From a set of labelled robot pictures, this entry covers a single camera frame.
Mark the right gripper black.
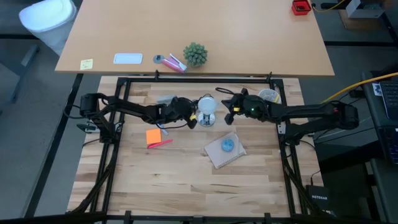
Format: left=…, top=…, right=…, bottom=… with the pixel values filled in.
left=221, top=88, right=254, bottom=126

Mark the white flood lightbulb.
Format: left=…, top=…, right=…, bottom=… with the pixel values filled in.
left=198, top=95, right=218, bottom=114

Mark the black keyboard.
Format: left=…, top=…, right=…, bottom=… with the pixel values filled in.
left=379, top=80, right=398, bottom=121

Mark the grey open box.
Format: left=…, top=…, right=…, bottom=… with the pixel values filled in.
left=345, top=0, right=386, bottom=19

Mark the beige laminate desk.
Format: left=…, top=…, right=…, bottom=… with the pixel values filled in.
left=55, top=0, right=336, bottom=78

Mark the yellow sticky note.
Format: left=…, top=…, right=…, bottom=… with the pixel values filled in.
left=80, top=58, right=94, bottom=71

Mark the black lamp power cord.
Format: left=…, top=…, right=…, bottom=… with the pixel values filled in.
left=215, top=86, right=239, bottom=96

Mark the black aluminium table frame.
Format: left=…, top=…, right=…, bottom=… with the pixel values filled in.
left=67, top=76, right=315, bottom=224

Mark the red plastic box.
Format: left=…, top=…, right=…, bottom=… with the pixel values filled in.
left=291, top=0, right=312, bottom=16

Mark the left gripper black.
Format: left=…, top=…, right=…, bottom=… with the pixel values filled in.
left=166, top=96, right=198, bottom=129

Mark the white trash bin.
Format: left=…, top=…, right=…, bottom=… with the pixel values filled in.
left=18, top=0, right=78, bottom=57

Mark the thick yellow cable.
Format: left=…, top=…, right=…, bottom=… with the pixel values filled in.
left=322, top=72, right=398, bottom=103

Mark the thin yellow cable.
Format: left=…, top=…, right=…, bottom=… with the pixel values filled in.
left=312, top=0, right=346, bottom=14

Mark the pink pen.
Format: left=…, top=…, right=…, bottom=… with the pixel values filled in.
left=147, top=139, right=174, bottom=150

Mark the black Netgear network switch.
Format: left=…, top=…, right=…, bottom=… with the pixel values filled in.
left=305, top=184, right=333, bottom=215

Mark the orange sticky note pad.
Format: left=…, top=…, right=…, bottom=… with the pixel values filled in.
left=146, top=129, right=162, bottom=146

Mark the beige spiral notebook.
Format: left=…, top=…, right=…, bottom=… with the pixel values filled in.
left=204, top=131, right=248, bottom=170

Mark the white textured cup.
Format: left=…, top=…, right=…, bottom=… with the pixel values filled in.
left=257, top=88, right=282, bottom=104

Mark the clear rectangular plastic tray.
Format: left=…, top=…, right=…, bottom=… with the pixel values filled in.
left=113, top=53, right=144, bottom=65

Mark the small green potted plant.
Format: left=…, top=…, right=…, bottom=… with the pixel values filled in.
left=182, top=42, right=209, bottom=68

